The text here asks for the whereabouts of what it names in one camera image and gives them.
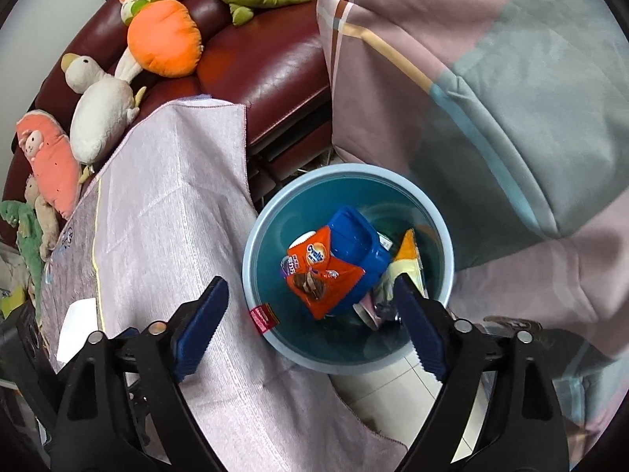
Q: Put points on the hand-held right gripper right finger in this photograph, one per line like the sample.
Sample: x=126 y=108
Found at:
x=422 y=329

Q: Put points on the beige plush toy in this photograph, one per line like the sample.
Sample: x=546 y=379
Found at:
x=44 y=216

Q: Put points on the orange snack packet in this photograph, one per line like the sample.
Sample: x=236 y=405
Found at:
x=319 y=280

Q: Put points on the yellow snack packet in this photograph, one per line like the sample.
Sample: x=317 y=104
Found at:
x=405 y=260

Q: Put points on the small green dinosaur plush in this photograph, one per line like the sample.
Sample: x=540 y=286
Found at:
x=27 y=241

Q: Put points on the dark red leather sofa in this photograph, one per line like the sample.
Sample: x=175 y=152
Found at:
x=275 y=78

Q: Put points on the blue plastic tray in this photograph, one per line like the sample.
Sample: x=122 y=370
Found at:
x=354 y=241

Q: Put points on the plaid pink grey blanket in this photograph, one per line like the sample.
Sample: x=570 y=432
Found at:
x=491 y=108

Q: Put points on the light blue waste bin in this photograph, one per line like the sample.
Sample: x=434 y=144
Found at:
x=295 y=226

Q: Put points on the pink carrot plush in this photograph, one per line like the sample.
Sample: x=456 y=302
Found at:
x=54 y=172

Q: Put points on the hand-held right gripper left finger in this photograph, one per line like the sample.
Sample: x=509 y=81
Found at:
x=196 y=334

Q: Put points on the silver purple wrapper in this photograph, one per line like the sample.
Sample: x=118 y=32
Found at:
x=378 y=310

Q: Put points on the white duck plush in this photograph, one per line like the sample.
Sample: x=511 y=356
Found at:
x=98 y=113

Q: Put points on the white paper sheet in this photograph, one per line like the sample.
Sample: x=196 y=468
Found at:
x=78 y=324

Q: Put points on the pale purple tablecloth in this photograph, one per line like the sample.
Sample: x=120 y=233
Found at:
x=172 y=206

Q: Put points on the orange carrot rabbit plush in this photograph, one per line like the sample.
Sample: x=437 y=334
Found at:
x=162 y=39

